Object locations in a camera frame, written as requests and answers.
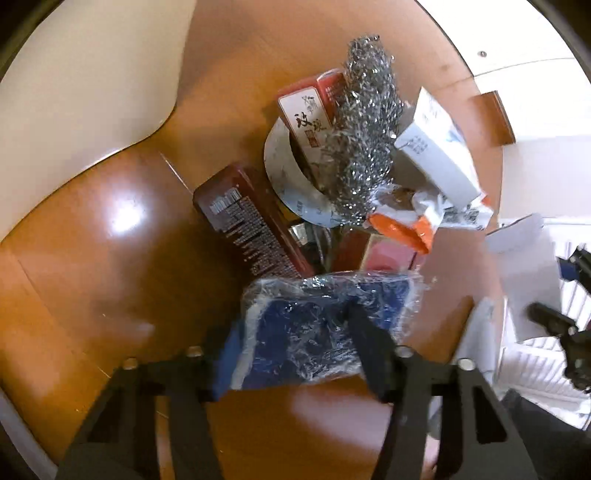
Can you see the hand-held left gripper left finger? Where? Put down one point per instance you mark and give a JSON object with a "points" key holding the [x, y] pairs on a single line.
{"points": [[225, 374]]}

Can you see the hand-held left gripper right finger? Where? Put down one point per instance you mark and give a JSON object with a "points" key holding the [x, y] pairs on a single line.
{"points": [[375, 360]]}

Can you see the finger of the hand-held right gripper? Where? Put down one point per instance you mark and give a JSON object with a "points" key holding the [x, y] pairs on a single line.
{"points": [[577, 265], [551, 319]]}

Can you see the blue sponge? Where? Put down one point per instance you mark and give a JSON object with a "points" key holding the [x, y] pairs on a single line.
{"points": [[314, 332]]}

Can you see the white tape roll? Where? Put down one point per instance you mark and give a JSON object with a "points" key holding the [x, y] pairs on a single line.
{"points": [[277, 170]]}

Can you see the white radiator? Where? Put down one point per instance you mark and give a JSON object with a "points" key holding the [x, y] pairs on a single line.
{"points": [[545, 369]]}

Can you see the white paper sheet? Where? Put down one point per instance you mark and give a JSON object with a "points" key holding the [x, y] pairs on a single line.
{"points": [[526, 277]]}

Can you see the small red box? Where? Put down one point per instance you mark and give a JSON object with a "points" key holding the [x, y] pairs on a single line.
{"points": [[383, 254]]}

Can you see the orange and white crumpled packet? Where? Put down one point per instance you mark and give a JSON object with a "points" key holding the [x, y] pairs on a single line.
{"points": [[406, 226]]}

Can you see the dark red box with barcode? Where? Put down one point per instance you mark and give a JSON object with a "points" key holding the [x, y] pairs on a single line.
{"points": [[244, 217]]}

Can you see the white carton box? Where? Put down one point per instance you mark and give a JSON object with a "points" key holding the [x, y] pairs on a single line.
{"points": [[438, 147]]}

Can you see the steel wool scourer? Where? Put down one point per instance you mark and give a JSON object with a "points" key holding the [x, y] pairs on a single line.
{"points": [[364, 138]]}

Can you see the red and white carton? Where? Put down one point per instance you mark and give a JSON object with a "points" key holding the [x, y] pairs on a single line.
{"points": [[307, 115]]}

